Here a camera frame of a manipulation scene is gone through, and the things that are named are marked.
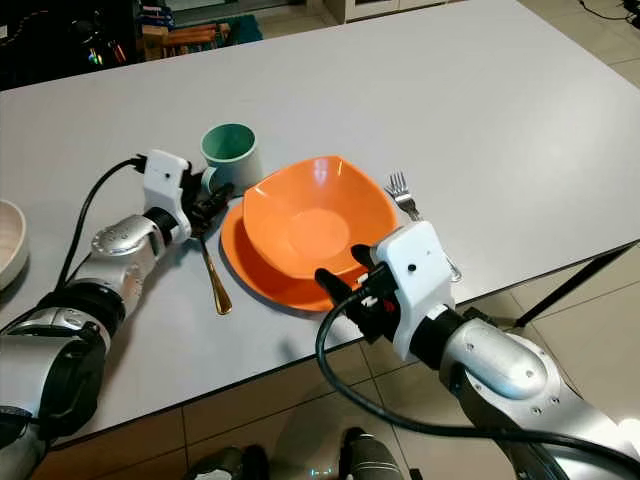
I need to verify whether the pale green mug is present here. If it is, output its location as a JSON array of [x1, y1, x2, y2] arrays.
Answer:
[[201, 122, 261, 196]]

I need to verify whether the orange square bowl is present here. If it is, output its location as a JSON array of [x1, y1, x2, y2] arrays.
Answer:
[[242, 155, 401, 280]]

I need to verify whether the orange plate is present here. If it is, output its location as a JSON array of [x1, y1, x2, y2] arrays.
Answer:
[[220, 200, 361, 313]]

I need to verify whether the gold spoon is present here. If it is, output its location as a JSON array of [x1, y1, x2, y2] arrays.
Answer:
[[196, 235, 234, 316]]

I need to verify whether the silver fork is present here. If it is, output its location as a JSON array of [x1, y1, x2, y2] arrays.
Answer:
[[387, 171, 463, 284]]

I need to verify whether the robot right leg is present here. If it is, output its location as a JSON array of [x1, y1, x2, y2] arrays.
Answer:
[[338, 428, 406, 480]]

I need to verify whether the robot leg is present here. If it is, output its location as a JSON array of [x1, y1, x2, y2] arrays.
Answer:
[[338, 428, 406, 480], [185, 445, 269, 480]]

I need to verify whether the wooden rack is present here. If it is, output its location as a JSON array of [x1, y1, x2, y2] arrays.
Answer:
[[140, 22, 231, 61]]

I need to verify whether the green rug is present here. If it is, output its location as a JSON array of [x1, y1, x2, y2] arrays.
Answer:
[[225, 12, 266, 46]]

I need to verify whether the computer case with coloured lights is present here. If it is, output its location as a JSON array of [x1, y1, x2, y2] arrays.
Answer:
[[72, 20, 123, 73]]

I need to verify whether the white ceramic bowl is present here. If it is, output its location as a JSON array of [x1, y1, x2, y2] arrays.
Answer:
[[0, 199, 28, 291]]

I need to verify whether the black table leg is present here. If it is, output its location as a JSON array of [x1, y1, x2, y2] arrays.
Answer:
[[515, 240, 640, 326]]

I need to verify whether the robot left leg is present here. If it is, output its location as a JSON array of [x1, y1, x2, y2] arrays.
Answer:
[[185, 445, 269, 480]]

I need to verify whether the white low cabinet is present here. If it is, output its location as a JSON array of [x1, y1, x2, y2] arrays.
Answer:
[[345, 0, 521, 23]]

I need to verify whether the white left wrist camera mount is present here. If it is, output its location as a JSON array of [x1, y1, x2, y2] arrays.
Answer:
[[143, 150, 193, 244]]

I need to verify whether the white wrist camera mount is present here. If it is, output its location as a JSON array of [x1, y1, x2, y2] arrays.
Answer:
[[374, 221, 456, 361], [143, 150, 193, 244]]

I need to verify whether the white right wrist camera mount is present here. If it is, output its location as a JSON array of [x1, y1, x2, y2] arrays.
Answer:
[[374, 221, 456, 361]]

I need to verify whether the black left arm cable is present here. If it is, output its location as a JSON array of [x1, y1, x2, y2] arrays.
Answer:
[[57, 156, 151, 291]]

